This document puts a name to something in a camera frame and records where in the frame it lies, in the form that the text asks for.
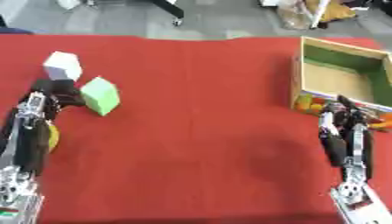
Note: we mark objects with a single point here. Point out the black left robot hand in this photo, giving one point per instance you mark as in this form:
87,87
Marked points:
30,140

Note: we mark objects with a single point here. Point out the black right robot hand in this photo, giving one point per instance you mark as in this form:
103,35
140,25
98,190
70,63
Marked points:
334,145

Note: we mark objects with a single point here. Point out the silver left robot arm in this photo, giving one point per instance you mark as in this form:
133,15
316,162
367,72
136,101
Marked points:
18,198

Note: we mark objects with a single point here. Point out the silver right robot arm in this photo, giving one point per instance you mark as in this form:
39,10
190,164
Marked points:
365,210

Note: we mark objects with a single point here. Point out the cardboard box green inside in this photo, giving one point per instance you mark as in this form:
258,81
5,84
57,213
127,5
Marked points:
334,80

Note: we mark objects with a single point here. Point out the yellow toy object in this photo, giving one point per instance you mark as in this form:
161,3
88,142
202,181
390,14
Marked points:
54,137

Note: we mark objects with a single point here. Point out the white cube block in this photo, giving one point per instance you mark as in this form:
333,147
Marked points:
62,65

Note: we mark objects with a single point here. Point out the light green cube block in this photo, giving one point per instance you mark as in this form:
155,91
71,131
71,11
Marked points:
100,95

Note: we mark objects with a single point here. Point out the dark blue object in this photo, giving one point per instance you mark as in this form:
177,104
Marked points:
13,30

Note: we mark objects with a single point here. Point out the yellow bag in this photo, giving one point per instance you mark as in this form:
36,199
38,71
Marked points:
337,11

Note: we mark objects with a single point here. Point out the clear plastic bag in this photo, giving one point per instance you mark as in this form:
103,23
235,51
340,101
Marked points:
295,14

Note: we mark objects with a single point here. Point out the black chair leg with caster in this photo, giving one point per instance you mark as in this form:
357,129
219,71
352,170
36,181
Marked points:
171,10

